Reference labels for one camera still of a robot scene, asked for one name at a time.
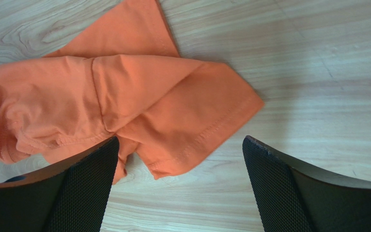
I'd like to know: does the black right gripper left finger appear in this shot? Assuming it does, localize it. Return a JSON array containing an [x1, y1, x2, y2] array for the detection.
[[0, 137, 119, 232]]

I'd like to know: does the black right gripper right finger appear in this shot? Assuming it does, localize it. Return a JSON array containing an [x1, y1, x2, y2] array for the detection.
[[242, 136, 371, 232]]

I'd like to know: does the orange t-shirt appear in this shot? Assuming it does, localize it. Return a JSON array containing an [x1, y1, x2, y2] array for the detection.
[[0, 0, 264, 182]]

